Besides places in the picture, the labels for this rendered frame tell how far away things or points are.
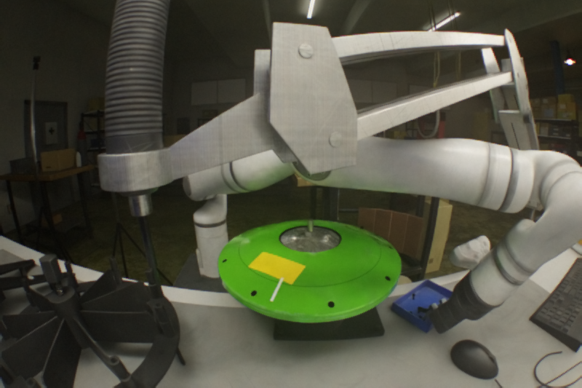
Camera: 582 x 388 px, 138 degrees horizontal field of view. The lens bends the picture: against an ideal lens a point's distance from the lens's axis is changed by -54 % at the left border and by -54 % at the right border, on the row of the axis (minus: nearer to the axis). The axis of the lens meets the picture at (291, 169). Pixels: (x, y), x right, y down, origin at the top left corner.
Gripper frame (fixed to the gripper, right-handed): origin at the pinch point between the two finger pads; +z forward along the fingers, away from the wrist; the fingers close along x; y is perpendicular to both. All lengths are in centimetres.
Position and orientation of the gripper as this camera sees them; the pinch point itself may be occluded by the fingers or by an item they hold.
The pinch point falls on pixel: (423, 319)
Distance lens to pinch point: 53.1
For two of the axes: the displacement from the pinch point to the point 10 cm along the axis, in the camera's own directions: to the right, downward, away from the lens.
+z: -1.1, 8.0, 5.8
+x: 9.7, -0.5, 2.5
